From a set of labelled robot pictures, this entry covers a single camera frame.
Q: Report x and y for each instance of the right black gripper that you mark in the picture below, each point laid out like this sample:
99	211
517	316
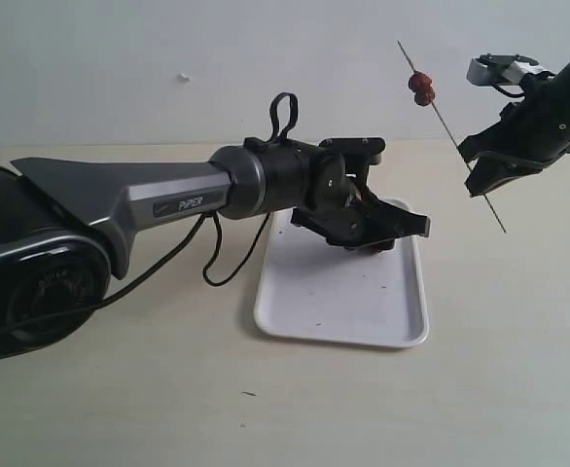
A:
529	137

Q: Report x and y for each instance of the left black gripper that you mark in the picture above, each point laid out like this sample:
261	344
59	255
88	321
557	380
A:
338	205

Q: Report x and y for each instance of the dried red date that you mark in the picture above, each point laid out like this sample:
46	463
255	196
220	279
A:
375	249
425	97
419	82

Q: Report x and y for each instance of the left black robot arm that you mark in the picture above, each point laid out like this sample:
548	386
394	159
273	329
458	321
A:
67	228

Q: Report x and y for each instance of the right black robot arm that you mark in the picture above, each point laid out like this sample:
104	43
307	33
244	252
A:
534	129

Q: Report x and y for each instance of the white rectangular plastic tray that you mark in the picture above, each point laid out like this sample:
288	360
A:
312	291

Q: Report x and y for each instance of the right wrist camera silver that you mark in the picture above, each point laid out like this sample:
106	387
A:
513	75

